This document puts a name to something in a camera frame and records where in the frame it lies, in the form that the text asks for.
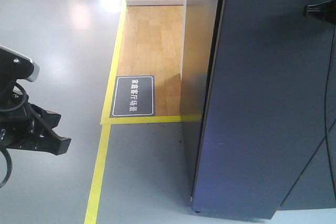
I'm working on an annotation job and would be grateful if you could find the black camera cable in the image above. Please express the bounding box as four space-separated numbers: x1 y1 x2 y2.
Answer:
324 24 336 201

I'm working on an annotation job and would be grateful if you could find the dark floor sign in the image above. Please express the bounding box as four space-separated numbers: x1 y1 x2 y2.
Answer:
110 76 155 118

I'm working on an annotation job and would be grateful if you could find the dark grey fridge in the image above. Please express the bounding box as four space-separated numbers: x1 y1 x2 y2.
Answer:
180 0 335 220

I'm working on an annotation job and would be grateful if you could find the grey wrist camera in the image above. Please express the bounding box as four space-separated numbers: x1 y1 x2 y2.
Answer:
1 46 40 82

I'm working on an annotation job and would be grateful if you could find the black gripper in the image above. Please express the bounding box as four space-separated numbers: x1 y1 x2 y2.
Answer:
1 82 71 155

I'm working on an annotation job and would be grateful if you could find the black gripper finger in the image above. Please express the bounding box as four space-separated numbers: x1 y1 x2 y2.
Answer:
303 0 335 25

